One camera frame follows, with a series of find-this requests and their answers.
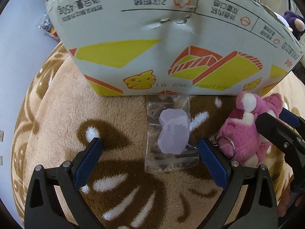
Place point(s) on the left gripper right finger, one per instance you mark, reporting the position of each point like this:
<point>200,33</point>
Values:
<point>259,206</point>

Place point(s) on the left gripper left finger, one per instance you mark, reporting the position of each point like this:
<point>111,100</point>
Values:
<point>43,209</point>

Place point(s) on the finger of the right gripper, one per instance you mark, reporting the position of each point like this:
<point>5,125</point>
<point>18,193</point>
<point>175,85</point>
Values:
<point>289,118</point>
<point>279,133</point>

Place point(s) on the pink bear plush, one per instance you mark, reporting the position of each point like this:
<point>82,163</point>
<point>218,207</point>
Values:
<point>238,137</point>

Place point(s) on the purple haired doll plush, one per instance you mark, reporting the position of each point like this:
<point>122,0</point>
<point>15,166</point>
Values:
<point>296,23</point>

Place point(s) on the purple item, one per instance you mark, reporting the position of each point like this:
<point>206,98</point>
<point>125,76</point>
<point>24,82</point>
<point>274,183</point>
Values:
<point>170,144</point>

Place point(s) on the printed cardboard box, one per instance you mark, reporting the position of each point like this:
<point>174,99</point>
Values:
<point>195,47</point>

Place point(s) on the person's right hand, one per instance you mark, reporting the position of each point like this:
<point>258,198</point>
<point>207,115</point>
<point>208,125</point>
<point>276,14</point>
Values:
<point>285,199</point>

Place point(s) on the beige patterned blanket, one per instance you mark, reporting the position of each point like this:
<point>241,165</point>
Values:
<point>61,114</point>

